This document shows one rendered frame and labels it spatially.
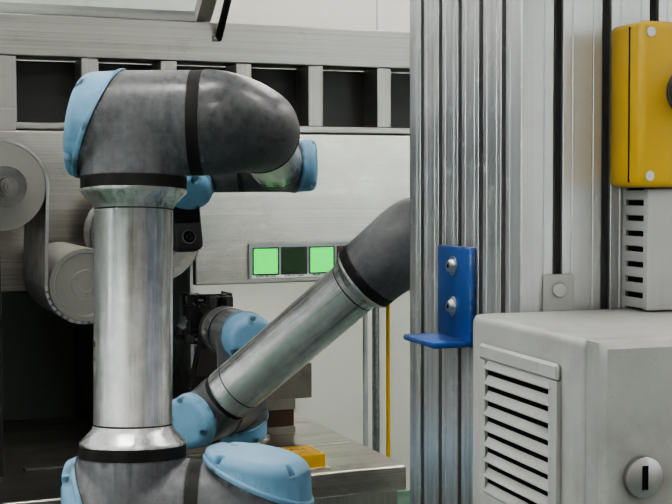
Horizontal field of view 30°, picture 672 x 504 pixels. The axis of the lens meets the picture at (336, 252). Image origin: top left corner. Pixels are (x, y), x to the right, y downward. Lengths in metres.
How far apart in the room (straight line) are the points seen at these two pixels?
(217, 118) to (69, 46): 1.12
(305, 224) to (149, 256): 1.20
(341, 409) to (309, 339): 3.51
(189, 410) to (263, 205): 0.86
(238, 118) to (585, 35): 0.43
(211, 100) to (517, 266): 0.44
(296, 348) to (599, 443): 0.86
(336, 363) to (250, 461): 3.80
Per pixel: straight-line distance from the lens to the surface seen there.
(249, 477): 1.33
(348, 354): 5.14
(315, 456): 1.95
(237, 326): 1.82
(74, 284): 2.08
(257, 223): 2.50
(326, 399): 5.13
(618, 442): 0.86
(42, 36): 2.42
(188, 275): 2.14
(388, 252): 1.60
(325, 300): 1.64
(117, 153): 1.35
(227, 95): 1.34
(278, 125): 1.38
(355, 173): 2.57
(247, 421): 1.83
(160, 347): 1.36
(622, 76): 1.06
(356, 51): 2.60
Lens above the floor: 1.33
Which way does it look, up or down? 3 degrees down
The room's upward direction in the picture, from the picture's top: straight up
